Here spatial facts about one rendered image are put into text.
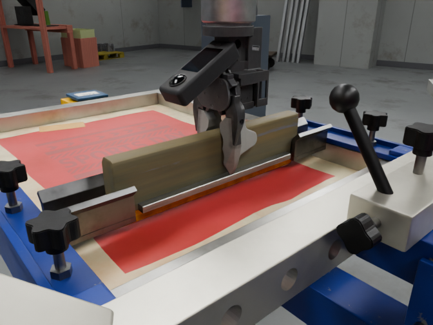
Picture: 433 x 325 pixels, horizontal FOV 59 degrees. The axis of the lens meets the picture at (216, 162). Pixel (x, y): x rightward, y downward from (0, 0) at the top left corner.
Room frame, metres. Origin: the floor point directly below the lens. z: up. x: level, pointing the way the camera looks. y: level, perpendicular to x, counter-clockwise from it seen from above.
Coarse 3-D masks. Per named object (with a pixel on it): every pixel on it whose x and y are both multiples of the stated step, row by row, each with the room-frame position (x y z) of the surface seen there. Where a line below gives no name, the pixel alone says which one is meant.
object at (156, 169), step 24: (264, 120) 0.61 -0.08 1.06; (288, 120) 0.64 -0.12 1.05; (168, 144) 0.49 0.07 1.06; (192, 144) 0.51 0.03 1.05; (216, 144) 0.53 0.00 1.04; (264, 144) 0.60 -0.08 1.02; (288, 144) 0.64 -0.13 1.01; (120, 168) 0.43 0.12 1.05; (144, 168) 0.46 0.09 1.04; (168, 168) 0.48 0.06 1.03; (192, 168) 0.51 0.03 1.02; (216, 168) 0.53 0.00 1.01; (144, 192) 0.45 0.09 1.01; (168, 192) 0.48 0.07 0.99
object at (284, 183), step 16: (144, 112) 1.05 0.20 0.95; (96, 128) 0.90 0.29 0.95; (176, 128) 0.90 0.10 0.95; (192, 128) 0.90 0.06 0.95; (256, 176) 0.62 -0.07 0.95; (272, 176) 0.62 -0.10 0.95; (288, 176) 0.62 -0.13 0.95; (304, 176) 0.62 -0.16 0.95; (320, 176) 0.62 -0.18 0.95; (224, 192) 0.56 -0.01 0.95; (240, 192) 0.56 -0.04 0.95; (256, 192) 0.56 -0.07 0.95; (272, 192) 0.56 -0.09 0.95; (288, 192) 0.56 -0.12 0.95; (256, 208) 0.50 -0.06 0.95
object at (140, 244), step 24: (0, 144) 0.79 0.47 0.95; (24, 144) 0.79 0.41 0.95; (48, 168) 0.65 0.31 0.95; (168, 216) 0.48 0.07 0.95; (192, 216) 0.48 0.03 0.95; (216, 216) 0.48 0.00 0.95; (240, 216) 0.48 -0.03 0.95; (96, 240) 0.42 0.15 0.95; (120, 240) 0.42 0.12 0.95; (144, 240) 0.42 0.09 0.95; (168, 240) 0.42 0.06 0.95; (192, 240) 0.42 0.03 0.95; (120, 264) 0.37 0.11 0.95; (144, 264) 0.37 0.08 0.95
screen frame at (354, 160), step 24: (120, 96) 1.10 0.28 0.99; (144, 96) 1.13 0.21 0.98; (0, 120) 0.87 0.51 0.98; (24, 120) 0.91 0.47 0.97; (48, 120) 0.94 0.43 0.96; (360, 168) 0.64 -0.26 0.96; (264, 216) 0.42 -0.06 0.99; (216, 240) 0.37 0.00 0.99; (168, 264) 0.32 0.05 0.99; (120, 288) 0.29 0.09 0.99
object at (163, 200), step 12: (276, 156) 0.61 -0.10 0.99; (288, 156) 0.62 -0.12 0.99; (240, 168) 0.56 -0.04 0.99; (252, 168) 0.57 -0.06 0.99; (204, 180) 0.52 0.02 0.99; (216, 180) 0.52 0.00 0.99; (228, 180) 0.53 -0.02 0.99; (180, 192) 0.48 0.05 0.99; (192, 192) 0.49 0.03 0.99; (144, 204) 0.44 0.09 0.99; (156, 204) 0.45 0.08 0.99
